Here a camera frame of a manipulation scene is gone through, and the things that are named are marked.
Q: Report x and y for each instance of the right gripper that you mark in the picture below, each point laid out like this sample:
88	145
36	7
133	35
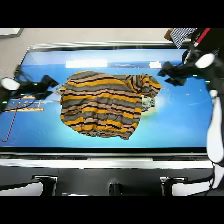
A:
176	72

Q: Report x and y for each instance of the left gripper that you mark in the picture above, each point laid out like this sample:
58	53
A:
46	86

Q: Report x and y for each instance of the orange grey striped sweater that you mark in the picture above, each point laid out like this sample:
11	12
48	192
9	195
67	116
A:
100	106

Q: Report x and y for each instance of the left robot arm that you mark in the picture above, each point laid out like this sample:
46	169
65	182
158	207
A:
22	89

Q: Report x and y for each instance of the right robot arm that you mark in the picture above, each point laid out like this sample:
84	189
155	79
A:
216	133

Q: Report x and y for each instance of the blue white checked garment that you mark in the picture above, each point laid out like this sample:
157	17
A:
181	35

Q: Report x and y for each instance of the black garment with red stripe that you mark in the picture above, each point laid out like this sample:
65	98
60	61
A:
215	36

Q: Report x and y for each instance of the silver frame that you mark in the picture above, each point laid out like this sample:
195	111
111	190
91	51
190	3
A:
116	163

